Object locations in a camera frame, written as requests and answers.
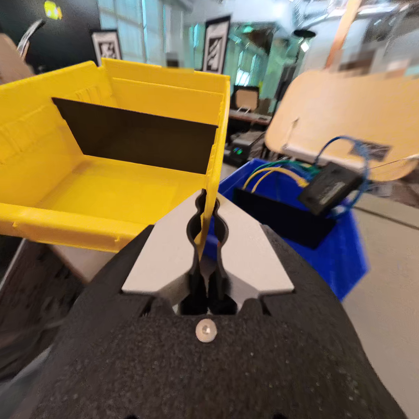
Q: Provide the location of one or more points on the yellow plastic bin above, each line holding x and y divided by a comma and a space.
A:
114, 193

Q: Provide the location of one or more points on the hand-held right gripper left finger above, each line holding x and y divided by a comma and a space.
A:
163, 255

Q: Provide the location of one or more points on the black floor lamp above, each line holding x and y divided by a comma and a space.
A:
304, 33

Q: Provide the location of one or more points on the black network switch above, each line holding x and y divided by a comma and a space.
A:
327, 186

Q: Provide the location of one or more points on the black device with green lights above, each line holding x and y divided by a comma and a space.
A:
239, 152

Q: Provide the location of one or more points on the black label sticker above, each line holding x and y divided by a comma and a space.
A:
370, 151

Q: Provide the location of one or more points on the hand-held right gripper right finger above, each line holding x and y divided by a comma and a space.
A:
252, 258

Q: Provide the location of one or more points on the wooden board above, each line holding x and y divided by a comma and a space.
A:
343, 108

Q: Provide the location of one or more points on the black and white tag poster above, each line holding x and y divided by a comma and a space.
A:
216, 45
106, 47

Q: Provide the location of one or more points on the blue plastic bin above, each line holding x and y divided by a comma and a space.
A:
327, 255

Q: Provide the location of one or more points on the black bin divider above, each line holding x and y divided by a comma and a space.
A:
137, 137

